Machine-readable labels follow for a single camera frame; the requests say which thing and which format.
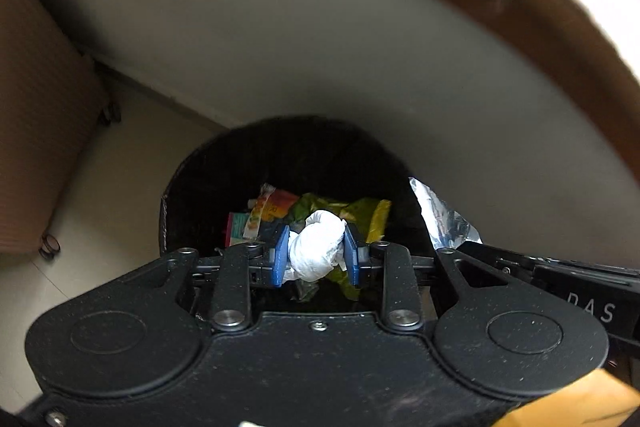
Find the rose gold suitcase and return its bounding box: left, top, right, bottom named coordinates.
left=0, top=0, right=122, bottom=262

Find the large gold foil snack bag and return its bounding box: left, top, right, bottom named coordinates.
left=289, top=192, right=392, bottom=304

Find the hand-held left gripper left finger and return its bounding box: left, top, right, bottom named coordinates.
left=126, top=225, right=292, bottom=334

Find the small foil wrapper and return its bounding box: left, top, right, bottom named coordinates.
left=408, top=176, right=484, bottom=252

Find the person's yellow clothing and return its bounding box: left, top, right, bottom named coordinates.
left=499, top=366, right=640, bottom=427

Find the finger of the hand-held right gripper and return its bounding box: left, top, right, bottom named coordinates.
left=460, top=243, right=540, bottom=287

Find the black trash bin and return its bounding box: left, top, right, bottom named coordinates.
left=159, top=113, right=437, bottom=305

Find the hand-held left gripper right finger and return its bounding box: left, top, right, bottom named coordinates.
left=343, top=224, right=507, bottom=334

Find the white tissue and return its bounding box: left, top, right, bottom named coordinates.
left=281, top=209, right=349, bottom=284

